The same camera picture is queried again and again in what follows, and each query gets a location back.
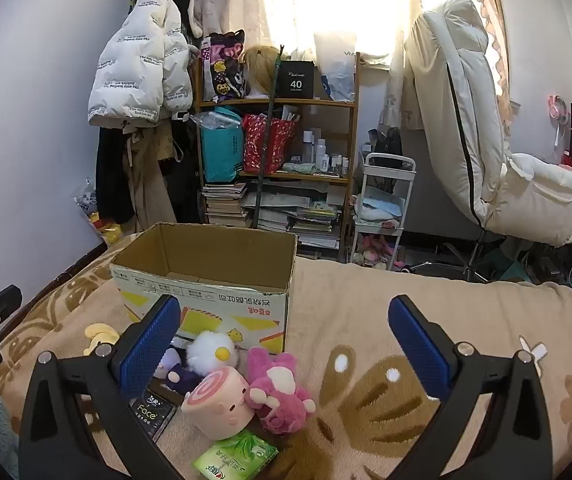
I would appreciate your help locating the white trolley cart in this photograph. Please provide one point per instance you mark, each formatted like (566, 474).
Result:
(406, 195)

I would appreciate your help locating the beige hanging coat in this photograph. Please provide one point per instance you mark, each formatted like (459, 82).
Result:
(148, 180)

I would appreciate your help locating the group of cosmetic bottles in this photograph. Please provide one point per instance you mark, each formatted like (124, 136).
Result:
(322, 155)

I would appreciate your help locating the teal paper bag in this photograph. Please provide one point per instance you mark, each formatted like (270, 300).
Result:
(220, 150)

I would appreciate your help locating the pink roll cake plush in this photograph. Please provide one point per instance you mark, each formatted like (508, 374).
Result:
(220, 405)

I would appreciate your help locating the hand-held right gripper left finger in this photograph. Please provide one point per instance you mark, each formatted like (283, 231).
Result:
(148, 345)

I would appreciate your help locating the white puffer jacket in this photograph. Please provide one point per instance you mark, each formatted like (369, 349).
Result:
(135, 60)

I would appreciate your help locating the wooden shelf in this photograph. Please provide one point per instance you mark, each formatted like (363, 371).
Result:
(316, 105)

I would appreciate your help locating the sheer white curtain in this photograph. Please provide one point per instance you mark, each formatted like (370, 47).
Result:
(246, 0)

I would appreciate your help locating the pink headphones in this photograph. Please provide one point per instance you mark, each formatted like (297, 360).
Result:
(561, 107)

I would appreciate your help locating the white fluffy duck plush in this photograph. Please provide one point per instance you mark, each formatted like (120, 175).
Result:
(210, 350)

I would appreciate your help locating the yellow banana plush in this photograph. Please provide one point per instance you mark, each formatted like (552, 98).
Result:
(98, 331)

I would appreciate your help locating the brown patterned fleece blanket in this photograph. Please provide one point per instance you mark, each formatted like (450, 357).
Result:
(366, 300)

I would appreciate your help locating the stack of books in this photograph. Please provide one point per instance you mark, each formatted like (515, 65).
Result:
(225, 205)

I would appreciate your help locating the purple printed bag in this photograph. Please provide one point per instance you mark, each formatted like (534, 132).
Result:
(220, 70)

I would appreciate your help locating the dark green rod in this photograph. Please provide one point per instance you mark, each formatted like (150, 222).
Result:
(268, 135)

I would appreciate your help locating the purple doll plush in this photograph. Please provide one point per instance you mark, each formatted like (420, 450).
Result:
(179, 376)

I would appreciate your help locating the white plastic bag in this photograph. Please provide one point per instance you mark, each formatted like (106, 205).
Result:
(338, 75)

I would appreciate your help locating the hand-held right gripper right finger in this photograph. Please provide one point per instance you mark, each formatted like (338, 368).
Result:
(418, 350)

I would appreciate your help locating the blonde wig head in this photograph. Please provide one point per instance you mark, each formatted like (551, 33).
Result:
(261, 67)

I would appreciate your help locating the black box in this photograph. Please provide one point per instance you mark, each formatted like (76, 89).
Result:
(296, 80)

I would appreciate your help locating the black hanging clothes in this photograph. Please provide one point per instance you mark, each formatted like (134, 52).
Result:
(113, 170)

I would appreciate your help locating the pile of magazines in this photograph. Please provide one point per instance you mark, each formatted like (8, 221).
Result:
(306, 220)

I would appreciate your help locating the floral beige curtain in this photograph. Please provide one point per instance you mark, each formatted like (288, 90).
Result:
(496, 35)

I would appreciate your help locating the pink bear plush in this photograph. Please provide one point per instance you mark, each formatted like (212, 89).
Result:
(276, 385)

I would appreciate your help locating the green tissue packet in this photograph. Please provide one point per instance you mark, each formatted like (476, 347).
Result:
(236, 455)

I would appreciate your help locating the printed cardboard box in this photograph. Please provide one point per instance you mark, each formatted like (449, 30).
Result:
(246, 310)

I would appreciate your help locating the red patterned bag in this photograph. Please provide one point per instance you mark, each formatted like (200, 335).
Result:
(266, 145)

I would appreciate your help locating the clear bag of toys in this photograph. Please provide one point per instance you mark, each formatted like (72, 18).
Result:
(88, 202)

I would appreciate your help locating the black wipes packet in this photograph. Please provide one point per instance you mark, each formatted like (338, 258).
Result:
(150, 415)

